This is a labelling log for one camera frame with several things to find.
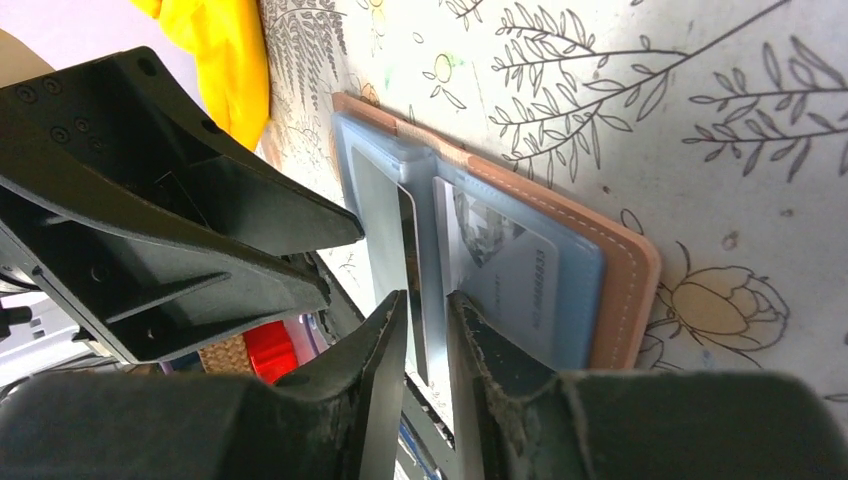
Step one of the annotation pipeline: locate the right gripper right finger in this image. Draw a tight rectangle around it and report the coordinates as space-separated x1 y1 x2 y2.
447 292 847 479

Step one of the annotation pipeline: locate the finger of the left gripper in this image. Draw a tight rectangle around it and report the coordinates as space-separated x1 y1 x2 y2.
29 192 329 363
1 47 364 257

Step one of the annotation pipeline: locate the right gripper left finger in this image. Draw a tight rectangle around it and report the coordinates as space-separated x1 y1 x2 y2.
0 289 409 480

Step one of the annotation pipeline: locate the pink leather card holder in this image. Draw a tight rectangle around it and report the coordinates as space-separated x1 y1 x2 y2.
332 92 661 369

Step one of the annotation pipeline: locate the yellow cloth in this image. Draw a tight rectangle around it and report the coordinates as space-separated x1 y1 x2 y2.
132 0 270 151

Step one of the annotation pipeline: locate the floral patterned table mat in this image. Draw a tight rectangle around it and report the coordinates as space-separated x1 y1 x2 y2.
259 1 847 423

